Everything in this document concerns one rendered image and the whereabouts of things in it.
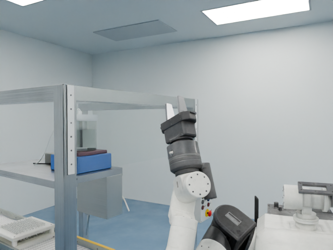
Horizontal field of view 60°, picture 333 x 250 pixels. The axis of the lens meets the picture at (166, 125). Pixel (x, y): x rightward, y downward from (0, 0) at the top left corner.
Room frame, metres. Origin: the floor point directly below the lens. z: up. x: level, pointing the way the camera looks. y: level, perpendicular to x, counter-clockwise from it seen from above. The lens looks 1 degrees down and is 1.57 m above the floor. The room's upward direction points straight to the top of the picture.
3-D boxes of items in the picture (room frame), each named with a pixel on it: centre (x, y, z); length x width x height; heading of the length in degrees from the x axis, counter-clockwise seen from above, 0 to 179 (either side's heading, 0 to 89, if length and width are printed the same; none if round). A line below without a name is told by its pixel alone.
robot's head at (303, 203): (0.78, -0.38, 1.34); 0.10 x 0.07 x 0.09; 71
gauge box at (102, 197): (1.44, 0.34, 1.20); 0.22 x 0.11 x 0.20; 55
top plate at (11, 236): (1.62, 0.81, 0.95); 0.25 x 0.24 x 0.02; 145
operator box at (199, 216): (1.92, -0.25, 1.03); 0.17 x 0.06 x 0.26; 145
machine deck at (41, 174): (1.44, 0.58, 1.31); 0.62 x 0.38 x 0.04; 55
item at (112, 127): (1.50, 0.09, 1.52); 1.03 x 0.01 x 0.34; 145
